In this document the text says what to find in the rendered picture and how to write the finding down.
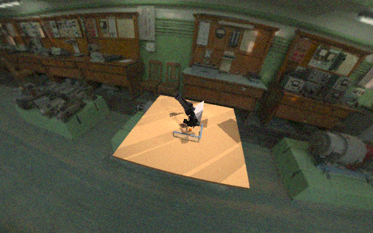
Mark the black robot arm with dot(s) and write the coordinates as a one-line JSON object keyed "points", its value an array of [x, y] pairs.
{"points": [[188, 107]]}

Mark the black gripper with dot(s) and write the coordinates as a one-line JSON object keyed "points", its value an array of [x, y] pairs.
{"points": [[186, 122]]}

